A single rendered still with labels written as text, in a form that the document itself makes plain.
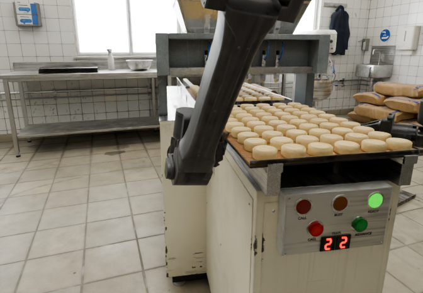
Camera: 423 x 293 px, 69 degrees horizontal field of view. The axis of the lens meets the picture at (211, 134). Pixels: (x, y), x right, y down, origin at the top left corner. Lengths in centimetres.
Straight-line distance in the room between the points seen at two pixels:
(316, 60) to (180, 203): 85
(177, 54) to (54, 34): 324
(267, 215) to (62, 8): 406
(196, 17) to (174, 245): 99
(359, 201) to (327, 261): 17
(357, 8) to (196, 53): 497
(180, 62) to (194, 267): 95
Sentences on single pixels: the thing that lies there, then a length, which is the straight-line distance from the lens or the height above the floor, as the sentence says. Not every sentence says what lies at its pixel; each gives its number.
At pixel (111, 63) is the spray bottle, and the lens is 425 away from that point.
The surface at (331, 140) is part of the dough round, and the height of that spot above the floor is 92.
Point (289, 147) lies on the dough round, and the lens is 65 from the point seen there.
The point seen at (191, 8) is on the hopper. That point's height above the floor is 127.
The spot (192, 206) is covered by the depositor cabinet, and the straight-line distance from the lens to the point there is 142.
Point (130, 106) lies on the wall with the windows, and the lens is 450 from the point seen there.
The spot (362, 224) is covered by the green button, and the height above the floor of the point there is 77.
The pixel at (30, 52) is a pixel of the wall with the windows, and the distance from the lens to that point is 449.
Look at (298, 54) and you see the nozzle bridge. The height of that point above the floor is 110.
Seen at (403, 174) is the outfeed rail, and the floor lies 87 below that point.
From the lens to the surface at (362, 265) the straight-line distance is 86.
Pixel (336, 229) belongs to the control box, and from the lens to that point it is 73.
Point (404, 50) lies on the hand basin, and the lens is 565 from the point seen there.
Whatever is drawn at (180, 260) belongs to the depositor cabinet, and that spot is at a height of 17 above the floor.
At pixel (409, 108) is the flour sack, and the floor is 44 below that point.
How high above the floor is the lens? 111
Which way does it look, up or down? 15 degrees down
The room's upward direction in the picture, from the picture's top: straight up
